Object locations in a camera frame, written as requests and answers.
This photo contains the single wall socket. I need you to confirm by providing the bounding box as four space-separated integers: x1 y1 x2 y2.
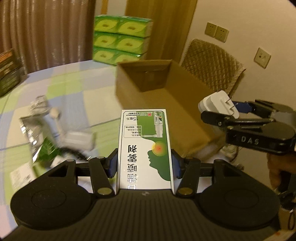
254 48 271 69

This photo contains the cream plastic spoon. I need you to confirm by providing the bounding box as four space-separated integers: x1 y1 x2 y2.
50 108 65 138

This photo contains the person right hand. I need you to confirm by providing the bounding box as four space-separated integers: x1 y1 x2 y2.
267 154 296 189

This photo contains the dark green food package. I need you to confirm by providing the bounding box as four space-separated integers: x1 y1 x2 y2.
0 49 25 97

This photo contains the double wall socket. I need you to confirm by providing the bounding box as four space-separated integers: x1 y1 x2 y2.
205 22 229 43

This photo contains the brown curtain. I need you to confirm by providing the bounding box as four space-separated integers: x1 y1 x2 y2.
1 0 96 73

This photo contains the green tissue pack stack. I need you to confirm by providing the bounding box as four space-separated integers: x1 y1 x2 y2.
92 15 153 65

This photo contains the silver green foil bag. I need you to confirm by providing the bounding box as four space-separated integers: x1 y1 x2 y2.
20 115 59 167

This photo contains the green white spray box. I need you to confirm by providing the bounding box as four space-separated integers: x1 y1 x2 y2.
116 109 175 191

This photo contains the wooden door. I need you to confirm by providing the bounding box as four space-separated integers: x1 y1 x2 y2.
125 0 197 63

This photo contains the checkered tablecloth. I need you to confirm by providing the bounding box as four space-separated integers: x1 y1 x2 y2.
1 61 121 237

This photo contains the white power adapter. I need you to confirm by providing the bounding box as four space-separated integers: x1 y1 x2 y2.
198 90 239 118

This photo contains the green white medicine box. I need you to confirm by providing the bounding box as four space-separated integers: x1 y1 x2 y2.
10 162 37 192

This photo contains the quilted chair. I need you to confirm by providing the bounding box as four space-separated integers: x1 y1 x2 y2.
181 39 246 97

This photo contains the large cardboard box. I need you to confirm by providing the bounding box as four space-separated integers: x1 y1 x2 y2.
116 60 225 159

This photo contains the clear plastic tray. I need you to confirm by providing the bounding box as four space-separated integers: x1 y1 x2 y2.
61 131 95 151

